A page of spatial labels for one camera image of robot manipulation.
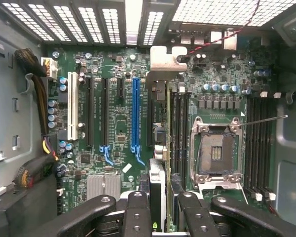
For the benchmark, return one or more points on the white expansion slot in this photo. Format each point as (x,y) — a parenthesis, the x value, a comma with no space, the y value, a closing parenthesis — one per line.
(72,106)

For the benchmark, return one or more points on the black RAM slot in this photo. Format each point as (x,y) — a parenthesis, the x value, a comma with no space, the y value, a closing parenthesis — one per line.
(185,138)
(269,148)
(173,118)
(255,148)
(179,138)
(248,148)
(262,148)

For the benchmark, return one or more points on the white power connector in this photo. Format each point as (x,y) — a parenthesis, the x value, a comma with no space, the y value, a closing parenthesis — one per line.
(50,67)

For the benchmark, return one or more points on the short black expansion slot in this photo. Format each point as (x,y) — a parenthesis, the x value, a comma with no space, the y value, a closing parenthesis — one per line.
(121,87)

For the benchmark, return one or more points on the black plastic air shroud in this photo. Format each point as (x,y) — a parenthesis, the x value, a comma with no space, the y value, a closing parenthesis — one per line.
(19,214)

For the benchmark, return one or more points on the long black expansion slot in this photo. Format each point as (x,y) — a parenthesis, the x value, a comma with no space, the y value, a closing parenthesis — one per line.
(89,111)
(105,111)
(150,118)

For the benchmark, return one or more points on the blue slot end clip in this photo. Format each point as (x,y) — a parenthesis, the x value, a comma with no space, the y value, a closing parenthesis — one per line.
(137,154)
(106,154)

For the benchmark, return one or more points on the CPU socket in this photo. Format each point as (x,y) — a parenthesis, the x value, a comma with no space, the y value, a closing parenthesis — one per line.
(217,153)

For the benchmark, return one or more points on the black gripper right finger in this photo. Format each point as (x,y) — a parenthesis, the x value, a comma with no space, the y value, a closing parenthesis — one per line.
(195,217)

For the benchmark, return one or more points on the silver chipset heatsink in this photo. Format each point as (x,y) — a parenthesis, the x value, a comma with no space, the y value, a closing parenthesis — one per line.
(103,187)

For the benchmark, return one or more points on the blue expansion slot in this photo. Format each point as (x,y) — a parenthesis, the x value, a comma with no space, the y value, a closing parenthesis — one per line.
(136,111)

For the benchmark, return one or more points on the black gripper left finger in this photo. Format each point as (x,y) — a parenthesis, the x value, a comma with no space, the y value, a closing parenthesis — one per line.
(136,217)

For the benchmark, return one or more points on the thin metal locking lever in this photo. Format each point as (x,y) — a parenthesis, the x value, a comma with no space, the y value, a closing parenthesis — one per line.
(273,119)

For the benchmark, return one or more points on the green motherboard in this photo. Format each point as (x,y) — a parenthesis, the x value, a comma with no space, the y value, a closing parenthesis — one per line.
(118,118)

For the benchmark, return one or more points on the open PC case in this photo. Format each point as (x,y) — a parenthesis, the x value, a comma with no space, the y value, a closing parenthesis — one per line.
(293,148)

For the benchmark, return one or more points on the metal socket cover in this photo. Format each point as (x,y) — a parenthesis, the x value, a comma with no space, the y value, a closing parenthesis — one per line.
(219,186)

